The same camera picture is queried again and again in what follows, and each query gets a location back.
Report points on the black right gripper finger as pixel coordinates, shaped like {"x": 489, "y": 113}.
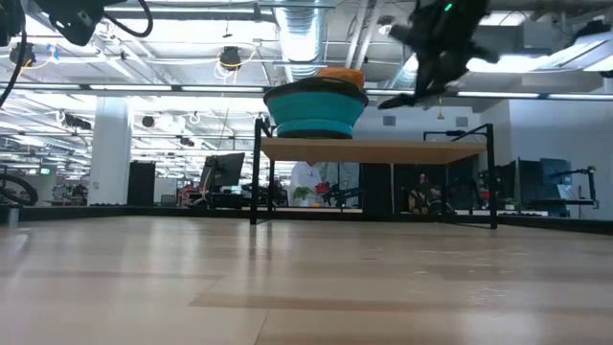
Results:
{"x": 483, "y": 53}
{"x": 402, "y": 100}

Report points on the orange toy fruit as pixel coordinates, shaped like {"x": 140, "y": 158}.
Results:
{"x": 342, "y": 76}

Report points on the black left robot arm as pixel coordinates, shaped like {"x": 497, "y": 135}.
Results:
{"x": 9, "y": 19}

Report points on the wooden shelf with black legs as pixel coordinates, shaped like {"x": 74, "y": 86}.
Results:
{"x": 373, "y": 151}

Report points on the long ceiling light strip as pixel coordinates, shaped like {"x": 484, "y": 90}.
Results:
{"x": 527, "y": 95}
{"x": 129, "y": 87}

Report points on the blue collapsible bowl grey rim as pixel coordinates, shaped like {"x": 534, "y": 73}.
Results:
{"x": 316, "y": 112}

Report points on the person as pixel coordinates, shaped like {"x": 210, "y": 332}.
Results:
{"x": 421, "y": 191}
{"x": 306, "y": 179}

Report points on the dark blue monitor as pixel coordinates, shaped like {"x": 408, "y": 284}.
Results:
{"x": 555, "y": 170}

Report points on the black ceiling device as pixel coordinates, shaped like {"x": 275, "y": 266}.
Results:
{"x": 21, "y": 52}
{"x": 230, "y": 57}

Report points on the black computer monitor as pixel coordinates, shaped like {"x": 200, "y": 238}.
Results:
{"x": 225, "y": 167}

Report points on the black cabinet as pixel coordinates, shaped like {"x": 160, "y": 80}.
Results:
{"x": 141, "y": 182}

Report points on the white room pillar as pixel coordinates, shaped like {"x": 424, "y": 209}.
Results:
{"x": 110, "y": 151}

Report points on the grey wall vent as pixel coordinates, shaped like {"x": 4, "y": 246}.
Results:
{"x": 389, "y": 120}
{"x": 461, "y": 121}

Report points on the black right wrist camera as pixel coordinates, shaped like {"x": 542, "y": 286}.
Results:
{"x": 402, "y": 33}

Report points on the silver ribbed ceiling duct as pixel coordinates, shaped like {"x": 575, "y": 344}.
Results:
{"x": 301, "y": 38}

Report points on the black aluminium table frame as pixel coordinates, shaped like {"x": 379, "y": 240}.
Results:
{"x": 143, "y": 212}

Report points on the grey metal post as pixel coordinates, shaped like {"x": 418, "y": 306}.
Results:
{"x": 13, "y": 218}

